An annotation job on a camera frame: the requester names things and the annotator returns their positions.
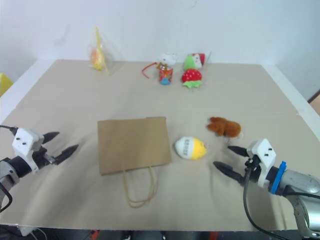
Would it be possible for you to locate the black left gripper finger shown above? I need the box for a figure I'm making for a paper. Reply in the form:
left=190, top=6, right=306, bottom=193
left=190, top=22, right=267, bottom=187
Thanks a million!
left=54, top=144, right=80, bottom=166
left=42, top=131, right=61, bottom=145

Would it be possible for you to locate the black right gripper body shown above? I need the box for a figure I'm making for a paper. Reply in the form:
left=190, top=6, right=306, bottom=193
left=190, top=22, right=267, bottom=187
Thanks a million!
left=240, top=154, right=262, bottom=186

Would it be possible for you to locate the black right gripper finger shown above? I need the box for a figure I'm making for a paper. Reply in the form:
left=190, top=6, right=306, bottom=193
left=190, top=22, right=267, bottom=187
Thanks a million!
left=227, top=145, right=249, bottom=158
left=212, top=161, right=245, bottom=187

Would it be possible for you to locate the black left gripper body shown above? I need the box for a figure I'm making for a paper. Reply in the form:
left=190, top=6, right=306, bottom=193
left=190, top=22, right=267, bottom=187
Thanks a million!
left=31, top=142, right=58, bottom=171

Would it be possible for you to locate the clear plastic bag orange toy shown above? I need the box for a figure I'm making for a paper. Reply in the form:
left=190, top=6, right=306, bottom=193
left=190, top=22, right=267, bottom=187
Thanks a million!
left=87, top=25, right=126, bottom=77

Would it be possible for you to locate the brown plush toy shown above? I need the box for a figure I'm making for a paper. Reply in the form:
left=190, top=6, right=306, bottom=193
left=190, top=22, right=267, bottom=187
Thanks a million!
left=206, top=116, right=243, bottom=139

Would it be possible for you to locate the beige table cloth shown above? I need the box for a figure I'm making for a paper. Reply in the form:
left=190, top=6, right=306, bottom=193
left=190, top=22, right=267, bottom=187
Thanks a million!
left=0, top=59, right=320, bottom=231

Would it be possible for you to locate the yellow white plush egg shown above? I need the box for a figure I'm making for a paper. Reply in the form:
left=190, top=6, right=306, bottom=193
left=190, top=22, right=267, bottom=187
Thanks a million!
left=174, top=136, right=208, bottom=161

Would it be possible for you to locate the yellow box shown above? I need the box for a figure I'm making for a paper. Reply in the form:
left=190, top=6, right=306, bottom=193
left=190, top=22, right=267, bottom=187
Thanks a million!
left=0, top=72, right=14, bottom=98

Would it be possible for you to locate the white block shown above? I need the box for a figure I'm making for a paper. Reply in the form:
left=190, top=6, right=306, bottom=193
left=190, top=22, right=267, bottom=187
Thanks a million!
left=18, top=225, right=39, bottom=238

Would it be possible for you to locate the red strawberry plush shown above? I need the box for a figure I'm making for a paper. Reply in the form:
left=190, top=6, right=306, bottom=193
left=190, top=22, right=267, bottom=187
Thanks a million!
left=181, top=68, right=204, bottom=90

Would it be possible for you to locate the green santa plush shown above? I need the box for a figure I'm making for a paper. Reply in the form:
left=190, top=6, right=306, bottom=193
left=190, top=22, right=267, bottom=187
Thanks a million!
left=183, top=52, right=208, bottom=71

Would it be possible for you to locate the white cat plush toy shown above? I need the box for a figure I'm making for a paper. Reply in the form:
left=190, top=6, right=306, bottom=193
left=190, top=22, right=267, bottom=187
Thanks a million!
left=141, top=51, right=179, bottom=86

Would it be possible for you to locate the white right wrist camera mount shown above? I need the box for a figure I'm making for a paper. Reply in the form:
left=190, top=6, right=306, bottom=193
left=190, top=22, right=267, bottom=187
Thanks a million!
left=246, top=138, right=277, bottom=188

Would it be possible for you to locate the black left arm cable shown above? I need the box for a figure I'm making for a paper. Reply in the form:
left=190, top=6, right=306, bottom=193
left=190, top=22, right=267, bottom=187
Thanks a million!
left=0, top=124, right=19, bottom=214

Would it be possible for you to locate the brown paper bag with handles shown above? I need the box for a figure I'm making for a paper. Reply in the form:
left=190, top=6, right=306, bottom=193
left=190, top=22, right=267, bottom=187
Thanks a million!
left=97, top=115, right=173, bottom=209

